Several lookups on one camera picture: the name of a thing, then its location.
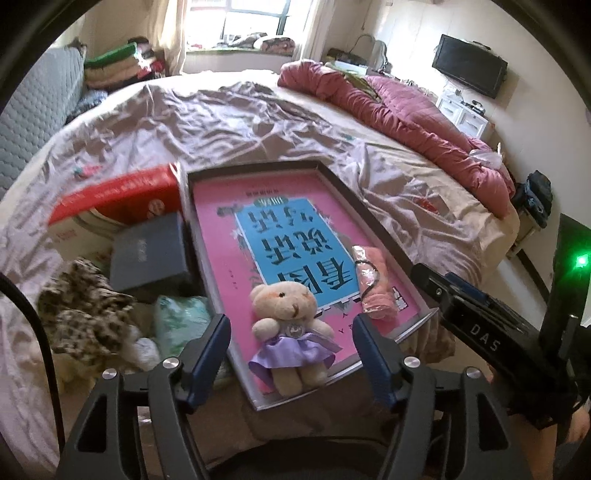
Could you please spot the beige teddy bear purple dress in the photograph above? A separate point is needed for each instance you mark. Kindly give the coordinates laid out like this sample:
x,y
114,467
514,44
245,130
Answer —
x,y
284,300

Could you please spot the pink towel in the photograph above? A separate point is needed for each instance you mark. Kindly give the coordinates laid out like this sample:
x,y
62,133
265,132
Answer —
x,y
381,295

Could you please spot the beige curtain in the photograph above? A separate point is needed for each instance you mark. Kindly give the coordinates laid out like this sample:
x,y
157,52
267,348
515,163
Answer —
x,y
168,32
314,27

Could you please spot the grey knit pillow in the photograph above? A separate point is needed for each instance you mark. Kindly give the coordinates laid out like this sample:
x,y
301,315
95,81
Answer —
x,y
90,101

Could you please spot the red and white cardboard box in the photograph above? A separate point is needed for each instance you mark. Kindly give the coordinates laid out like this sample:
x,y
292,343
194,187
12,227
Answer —
x,y
115,194

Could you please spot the window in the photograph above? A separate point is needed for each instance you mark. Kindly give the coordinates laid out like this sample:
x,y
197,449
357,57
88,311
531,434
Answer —
x,y
249,18

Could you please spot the leopard print cloth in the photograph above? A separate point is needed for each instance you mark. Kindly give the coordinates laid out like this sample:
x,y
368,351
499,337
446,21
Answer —
x,y
83,297

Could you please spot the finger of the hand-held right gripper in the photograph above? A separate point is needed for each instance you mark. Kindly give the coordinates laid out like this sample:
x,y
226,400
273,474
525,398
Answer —
x,y
475,293
475,330

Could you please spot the pink quilt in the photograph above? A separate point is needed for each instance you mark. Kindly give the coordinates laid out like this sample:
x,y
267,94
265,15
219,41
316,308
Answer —
x,y
406,115

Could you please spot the dark bag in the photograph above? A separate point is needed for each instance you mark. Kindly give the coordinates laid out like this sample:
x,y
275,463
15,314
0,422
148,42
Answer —
x,y
535,194

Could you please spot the person's right forearm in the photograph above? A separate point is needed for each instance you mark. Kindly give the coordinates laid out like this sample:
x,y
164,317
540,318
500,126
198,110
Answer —
x,y
538,450

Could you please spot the purple bed sheet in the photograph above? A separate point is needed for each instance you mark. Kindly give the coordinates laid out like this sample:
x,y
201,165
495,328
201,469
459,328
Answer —
x,y
221,120

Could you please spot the dark blue box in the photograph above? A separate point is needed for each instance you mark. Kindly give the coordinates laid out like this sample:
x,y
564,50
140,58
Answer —
x,y
147,251

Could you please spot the black television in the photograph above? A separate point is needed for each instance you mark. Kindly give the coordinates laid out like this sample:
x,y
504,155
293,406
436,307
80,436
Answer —
x,y
471,64

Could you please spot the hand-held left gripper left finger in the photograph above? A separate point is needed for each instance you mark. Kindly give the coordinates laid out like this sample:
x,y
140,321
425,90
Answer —
x,y
210,355

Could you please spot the grey quilted headboard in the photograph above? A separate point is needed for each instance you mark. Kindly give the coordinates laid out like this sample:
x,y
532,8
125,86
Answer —
x,y
32,106

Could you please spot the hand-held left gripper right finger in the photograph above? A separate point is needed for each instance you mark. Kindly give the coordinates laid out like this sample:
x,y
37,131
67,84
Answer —
x,y
374,364

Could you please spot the green soft packet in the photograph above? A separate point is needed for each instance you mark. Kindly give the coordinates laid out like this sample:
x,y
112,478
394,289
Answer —
x,y
180,318

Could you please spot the dark tray with pink print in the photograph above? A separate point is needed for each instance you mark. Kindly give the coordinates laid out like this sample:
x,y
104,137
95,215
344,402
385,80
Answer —
x,y
217,221

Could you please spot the white cabinet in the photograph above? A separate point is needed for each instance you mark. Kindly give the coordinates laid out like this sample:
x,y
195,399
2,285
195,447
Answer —
x,y
461,115

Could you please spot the folded blankets on windowsill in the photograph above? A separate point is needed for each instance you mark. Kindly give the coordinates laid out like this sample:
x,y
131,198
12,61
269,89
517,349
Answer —
x,y
268,44

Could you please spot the cluttered desk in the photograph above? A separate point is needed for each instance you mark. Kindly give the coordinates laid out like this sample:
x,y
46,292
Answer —
x,y
355,60

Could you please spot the white plastic bag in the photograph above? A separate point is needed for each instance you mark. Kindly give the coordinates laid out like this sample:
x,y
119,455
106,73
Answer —
x,y
487,158

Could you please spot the stack of folded blankets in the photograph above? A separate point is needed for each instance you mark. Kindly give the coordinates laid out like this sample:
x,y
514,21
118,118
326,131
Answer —
x,y
120,64

